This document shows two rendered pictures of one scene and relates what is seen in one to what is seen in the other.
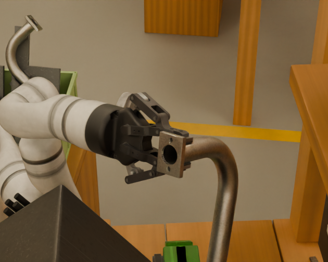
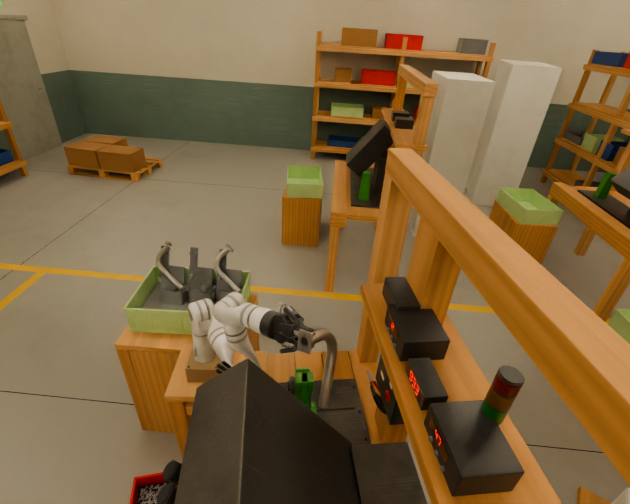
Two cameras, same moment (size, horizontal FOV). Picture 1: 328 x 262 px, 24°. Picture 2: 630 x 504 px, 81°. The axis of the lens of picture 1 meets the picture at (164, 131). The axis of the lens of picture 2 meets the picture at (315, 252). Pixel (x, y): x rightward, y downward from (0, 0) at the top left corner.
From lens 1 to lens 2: 13 cm
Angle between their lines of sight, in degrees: 6
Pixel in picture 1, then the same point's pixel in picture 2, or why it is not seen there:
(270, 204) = (343, 332)
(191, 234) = (307, 358)
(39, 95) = (235, 302)
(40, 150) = (234, 329)
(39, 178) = (233, 343)
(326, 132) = (380, 322)
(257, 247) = (340, 365)
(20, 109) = (225, 310)
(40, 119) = (235, 316)
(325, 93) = (378, 300)
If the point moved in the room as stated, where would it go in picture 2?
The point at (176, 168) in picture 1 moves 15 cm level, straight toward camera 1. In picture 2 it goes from (307, 349) to (308, 401)
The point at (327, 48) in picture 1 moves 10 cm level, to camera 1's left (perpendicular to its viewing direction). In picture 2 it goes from (376, 271) to (353, 270)
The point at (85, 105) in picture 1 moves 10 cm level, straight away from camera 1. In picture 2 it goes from (259, 311) to (257, 289)
